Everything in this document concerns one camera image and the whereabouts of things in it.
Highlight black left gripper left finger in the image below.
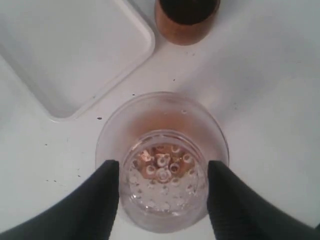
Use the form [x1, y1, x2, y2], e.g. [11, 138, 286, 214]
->
[0, 160, 119, 240]

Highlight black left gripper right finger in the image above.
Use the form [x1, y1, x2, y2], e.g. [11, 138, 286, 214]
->
[207, 160, 320, 240]

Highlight clear plastic shaker lid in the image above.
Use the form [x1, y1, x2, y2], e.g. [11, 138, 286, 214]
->
[95, 92, 230, 233]

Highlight brown wooden cup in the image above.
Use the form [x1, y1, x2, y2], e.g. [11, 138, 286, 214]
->
[154, 0, 221, 46]

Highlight wooden cubes and gold coins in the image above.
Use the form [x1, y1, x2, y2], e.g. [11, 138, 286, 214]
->
[126, 114, 203, 184]

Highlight white rectangular tray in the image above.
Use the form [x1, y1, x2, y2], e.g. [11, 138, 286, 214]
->
[0, 0, 155, 122]

